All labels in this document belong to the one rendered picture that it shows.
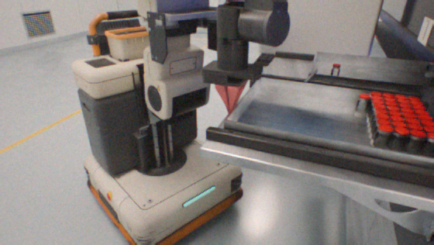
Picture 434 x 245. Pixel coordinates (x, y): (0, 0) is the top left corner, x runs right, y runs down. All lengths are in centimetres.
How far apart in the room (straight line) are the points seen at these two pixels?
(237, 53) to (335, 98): 31
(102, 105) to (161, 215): 52
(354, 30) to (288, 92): 73
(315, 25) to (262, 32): 96
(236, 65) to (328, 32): 93
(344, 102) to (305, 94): 9
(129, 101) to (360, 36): 105
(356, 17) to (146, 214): 120
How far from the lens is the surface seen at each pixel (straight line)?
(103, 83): 123
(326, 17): 138
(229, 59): 49
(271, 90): 73
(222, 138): 49
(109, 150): 135
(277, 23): 44
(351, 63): 105
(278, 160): 47
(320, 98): 72
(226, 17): 48
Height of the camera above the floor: 114
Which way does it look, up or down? 27 degrees down
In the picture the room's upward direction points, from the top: straight up
